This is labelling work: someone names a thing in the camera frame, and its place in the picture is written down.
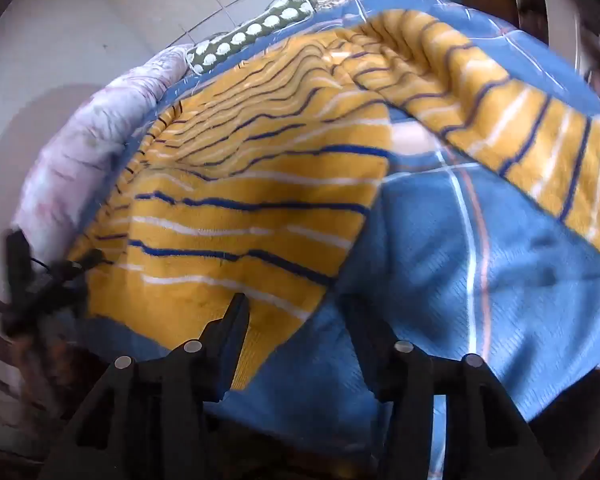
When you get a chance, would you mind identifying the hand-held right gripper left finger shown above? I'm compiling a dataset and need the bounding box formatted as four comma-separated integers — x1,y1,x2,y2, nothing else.
40,293,251,480

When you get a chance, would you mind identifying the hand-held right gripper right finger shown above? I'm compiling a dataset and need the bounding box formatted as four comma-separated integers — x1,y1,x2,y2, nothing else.
339,294,557,480

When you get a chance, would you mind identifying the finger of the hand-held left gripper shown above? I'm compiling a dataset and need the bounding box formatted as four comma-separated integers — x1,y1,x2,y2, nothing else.
55,248,105,283

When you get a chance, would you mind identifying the yellow striped towel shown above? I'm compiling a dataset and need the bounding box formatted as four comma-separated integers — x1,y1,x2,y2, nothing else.
65,7,600,393

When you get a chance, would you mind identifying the blue plaid bed sheet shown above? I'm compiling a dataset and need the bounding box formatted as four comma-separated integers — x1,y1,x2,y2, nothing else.
75,0,600,480

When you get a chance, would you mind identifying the pink floral blanket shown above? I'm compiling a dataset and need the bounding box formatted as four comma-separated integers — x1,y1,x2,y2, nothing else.
10,42,196,266

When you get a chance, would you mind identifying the green bolster pillow white print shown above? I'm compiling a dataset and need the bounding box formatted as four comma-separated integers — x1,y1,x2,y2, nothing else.
186,0,317,77

